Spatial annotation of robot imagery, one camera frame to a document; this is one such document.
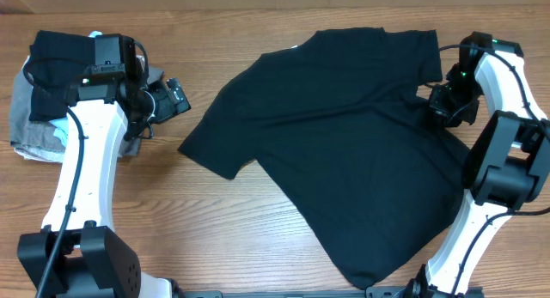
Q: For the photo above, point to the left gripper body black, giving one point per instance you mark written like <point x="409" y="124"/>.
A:
<point x="164" y="106"/>

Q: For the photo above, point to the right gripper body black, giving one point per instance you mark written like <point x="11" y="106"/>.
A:
<point x="455" y="105"/>

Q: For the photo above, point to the black t-shirt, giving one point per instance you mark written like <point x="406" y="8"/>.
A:
<point x="337" y="124"/>

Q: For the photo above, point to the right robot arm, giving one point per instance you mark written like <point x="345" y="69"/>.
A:
<point x="506" y="168"/>

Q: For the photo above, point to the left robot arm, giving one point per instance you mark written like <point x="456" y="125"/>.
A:
<point x="104" y="88"/>

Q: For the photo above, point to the folded black garment on pile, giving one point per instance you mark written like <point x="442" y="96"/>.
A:
<point x="57" y="59"/>

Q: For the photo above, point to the folded white mesh garment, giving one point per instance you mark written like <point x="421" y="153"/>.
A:
<point x="37" y="154"/>

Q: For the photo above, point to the folded grey trousers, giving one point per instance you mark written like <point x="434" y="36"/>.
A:
<point x="52" y="135"/>

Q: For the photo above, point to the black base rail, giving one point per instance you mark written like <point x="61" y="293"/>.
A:
<point x="375" y="292"/>

